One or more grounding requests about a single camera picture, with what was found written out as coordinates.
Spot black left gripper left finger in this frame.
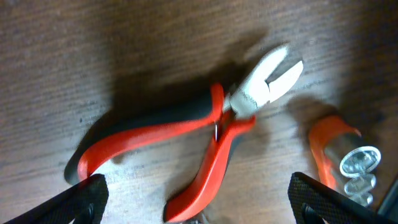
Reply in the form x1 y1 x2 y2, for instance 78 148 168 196
5 174 109 224

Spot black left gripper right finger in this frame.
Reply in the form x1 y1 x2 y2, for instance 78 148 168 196
287 172 395 224

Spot orange socket rail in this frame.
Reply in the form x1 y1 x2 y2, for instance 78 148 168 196
308 115 381 207

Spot black cardboard box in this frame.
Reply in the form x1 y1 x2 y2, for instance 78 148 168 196
377 179 398 222

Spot red diagonal cutters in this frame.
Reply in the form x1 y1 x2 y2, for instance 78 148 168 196
76 44 303 223

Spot silver ring wrench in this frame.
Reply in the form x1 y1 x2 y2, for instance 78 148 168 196
182 212 210 224

